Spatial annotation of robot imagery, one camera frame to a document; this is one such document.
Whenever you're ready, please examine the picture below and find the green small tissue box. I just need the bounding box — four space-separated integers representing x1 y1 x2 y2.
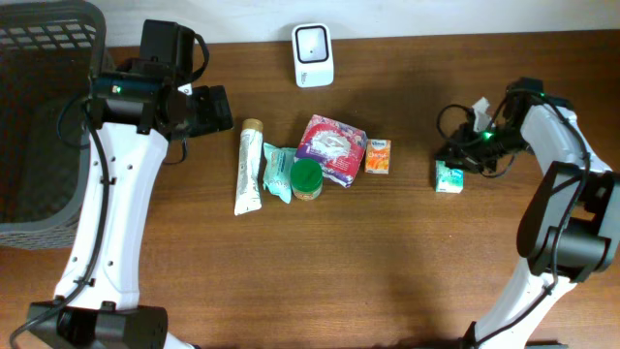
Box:
435 160 464 194

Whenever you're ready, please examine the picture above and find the white tube with tan cap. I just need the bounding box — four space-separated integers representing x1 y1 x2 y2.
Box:
234 118 264 215

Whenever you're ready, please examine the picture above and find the teal wet wipes pack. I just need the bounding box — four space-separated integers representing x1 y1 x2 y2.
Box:
263 143 296 204

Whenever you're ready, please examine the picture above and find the orange small tissue box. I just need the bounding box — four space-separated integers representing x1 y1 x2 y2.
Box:
364 139 391 175

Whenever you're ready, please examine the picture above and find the green lid jar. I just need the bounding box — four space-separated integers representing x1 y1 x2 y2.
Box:
291 159 323 201

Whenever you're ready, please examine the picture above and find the pink purple tissue pack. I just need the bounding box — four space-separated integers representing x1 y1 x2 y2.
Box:
295 114 368 188

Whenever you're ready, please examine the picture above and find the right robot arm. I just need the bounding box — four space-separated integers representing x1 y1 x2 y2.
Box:
435 78 619 348

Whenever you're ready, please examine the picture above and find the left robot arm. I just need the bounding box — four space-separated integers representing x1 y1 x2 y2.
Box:
18 19 233 348

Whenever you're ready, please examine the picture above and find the dark grey plastic basket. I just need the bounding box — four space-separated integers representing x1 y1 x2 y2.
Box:
1 1 113 250

